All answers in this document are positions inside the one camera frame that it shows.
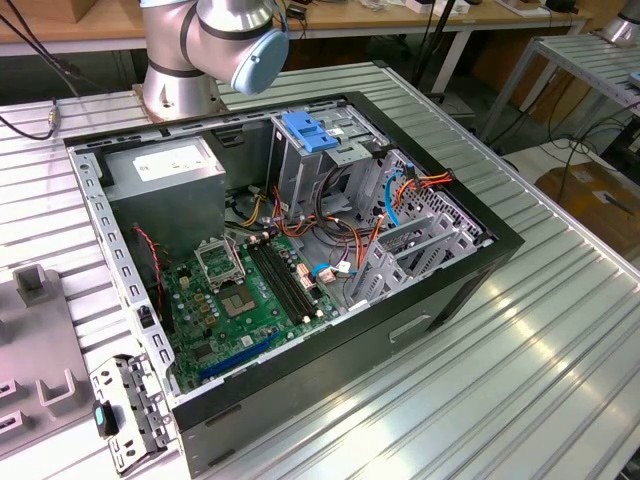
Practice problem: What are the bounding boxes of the blue data wire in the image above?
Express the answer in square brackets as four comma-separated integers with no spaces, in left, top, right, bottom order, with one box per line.
[383,158,419,227]

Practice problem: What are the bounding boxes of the orange red power wire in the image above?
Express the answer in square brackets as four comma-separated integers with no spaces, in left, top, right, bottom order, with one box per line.
[397,167,455,194]

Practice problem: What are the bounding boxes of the grey disk bay cage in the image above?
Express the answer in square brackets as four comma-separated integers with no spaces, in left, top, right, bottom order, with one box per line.
[344,148,496,311]

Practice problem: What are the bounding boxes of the black RAM slot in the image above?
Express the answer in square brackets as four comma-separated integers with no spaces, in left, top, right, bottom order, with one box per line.
[255,241,310,321]
[269,237,325,316]
[248,242,303,324]
[262,239,317,318]

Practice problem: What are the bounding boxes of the grey optical drive cage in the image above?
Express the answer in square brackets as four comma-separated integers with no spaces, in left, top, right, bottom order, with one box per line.
[267,99,389,224]

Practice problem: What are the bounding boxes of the thin locking lever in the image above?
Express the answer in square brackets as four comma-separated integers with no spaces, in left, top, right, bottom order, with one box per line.
[225,233,247,281]

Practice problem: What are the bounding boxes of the CPU socket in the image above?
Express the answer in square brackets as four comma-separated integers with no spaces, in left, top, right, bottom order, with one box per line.
[215,281,260,322]

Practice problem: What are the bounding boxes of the blue plastic drive latch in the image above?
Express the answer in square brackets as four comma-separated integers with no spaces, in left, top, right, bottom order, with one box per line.
[281,111,342,154]

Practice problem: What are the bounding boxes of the green motherboard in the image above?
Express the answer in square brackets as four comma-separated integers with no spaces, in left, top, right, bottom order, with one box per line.
[159,234,346,396]

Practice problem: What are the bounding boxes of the metal socket cover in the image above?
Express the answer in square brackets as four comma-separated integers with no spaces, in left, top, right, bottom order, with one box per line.
[193,239,247,294]

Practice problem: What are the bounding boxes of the black PC case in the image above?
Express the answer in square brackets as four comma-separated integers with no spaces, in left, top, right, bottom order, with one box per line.
[63,91,525,479]

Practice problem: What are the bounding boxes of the blue expansion slot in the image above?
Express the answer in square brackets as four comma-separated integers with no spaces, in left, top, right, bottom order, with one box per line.
[198,333,277,382]

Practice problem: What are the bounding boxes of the grey power supply unit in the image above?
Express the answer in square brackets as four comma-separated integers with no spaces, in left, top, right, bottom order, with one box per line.
[102,135,229,261]

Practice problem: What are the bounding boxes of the wooden desk white legs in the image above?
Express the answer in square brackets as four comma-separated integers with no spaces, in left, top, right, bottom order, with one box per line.
[0,0,594,96]

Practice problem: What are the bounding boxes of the black tripod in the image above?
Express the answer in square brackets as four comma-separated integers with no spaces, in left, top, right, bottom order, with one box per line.
[412,0,459,104]

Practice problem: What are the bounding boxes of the large cardboard box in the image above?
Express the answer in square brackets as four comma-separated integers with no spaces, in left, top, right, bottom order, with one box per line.
[534,162,640,251]

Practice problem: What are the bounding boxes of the teal and black clip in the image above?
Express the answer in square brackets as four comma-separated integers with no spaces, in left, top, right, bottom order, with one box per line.
[93,401,120,439]

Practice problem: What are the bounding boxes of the grey parts rack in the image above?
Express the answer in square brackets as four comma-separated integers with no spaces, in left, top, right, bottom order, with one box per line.
[0,264,101,459]

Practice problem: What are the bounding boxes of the metal slat side table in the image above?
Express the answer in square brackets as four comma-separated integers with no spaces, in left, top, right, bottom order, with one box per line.
[479,33,640,151]

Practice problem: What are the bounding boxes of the brown box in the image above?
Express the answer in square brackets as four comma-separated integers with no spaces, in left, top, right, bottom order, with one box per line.
[68,0,95,24]

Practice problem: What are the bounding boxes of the orange black wire bundle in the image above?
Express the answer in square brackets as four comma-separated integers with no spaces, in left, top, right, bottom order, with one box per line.
[224,184,386,274]

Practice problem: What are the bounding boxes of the white plug blue wire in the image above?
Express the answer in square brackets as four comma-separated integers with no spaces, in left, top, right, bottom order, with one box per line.
[310,263,337,287]

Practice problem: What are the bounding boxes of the thick black cable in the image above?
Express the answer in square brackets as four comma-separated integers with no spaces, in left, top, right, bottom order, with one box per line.
[317,164,361,221]

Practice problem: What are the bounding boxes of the yellow wire bundle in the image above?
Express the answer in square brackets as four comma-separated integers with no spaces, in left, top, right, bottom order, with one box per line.
[239,192,269,224]

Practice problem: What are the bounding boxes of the red black twisted wire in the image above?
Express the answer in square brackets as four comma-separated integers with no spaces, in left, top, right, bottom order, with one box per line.
[131,224,166,321]

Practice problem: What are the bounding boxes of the metal expansion card bracket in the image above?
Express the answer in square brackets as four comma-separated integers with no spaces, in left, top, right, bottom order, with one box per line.
[88,352,175,476]

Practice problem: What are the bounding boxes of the black cable silver connector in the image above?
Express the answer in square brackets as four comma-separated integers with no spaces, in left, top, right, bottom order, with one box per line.
[0,12,109,141]

